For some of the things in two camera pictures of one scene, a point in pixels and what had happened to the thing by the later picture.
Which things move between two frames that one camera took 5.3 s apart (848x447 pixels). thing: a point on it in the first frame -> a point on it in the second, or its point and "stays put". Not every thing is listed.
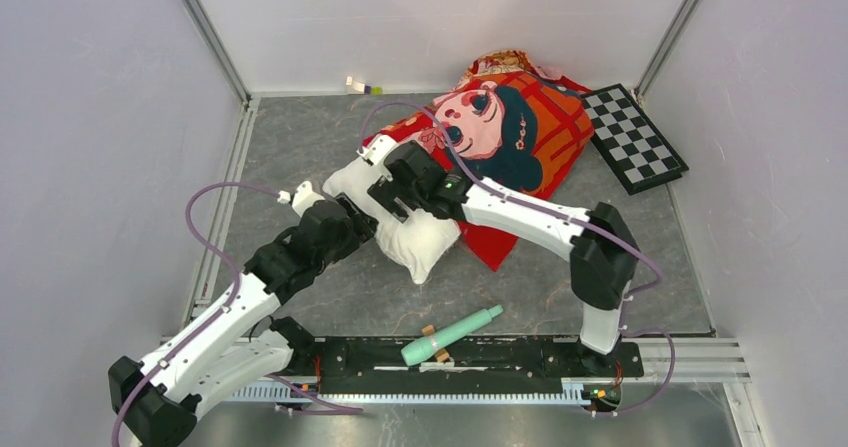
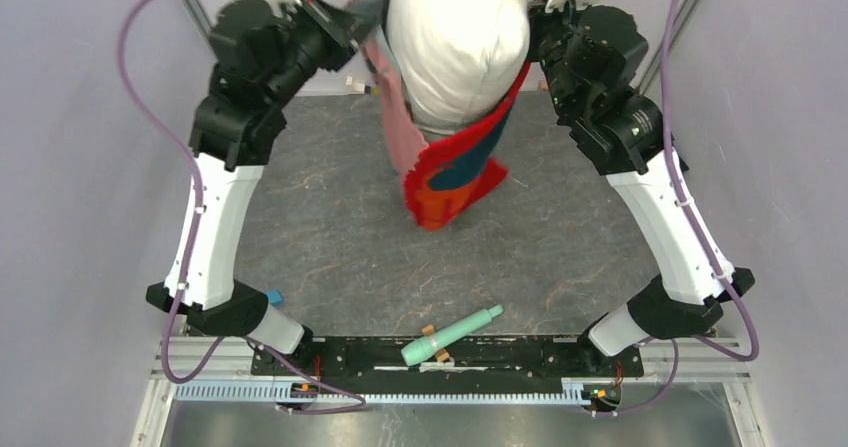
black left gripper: x=357 y=229 -> x=343 y=33
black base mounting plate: x=482 y=366 stays put
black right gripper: x=386 y=190 -> x=570 y=12
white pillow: x=418 y=245 -> x=460 y=39
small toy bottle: x=359 y=88 stays put
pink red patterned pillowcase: x=506 y=121 -> x=448 y=178
